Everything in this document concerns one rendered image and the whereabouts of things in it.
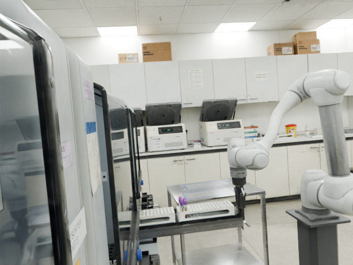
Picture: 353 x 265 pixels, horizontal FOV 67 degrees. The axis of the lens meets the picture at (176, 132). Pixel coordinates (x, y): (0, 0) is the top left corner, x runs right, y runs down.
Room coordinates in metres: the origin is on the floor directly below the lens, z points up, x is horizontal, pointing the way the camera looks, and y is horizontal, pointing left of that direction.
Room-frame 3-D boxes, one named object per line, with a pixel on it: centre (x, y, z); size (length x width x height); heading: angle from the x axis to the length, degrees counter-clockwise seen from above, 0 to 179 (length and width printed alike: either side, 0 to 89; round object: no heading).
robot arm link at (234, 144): (1.41, -0.32, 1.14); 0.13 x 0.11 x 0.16; 14
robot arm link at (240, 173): (1.42, -0.32, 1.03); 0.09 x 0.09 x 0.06
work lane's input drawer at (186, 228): (1.39, 0.01, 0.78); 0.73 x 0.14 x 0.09; 97
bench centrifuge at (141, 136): (3.92, 0.75, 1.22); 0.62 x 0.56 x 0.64; 5
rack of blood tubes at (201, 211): (1.40, -0.12, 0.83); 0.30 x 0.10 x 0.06; 97
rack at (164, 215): (1.37, 0.19, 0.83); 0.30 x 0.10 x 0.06; 97
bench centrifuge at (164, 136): (3.99, 0.17, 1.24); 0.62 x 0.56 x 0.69; 7
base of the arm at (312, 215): (1.60, -0.81, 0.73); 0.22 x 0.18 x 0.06; 7
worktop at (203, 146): (4.08, -0.72, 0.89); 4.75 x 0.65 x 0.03; 97
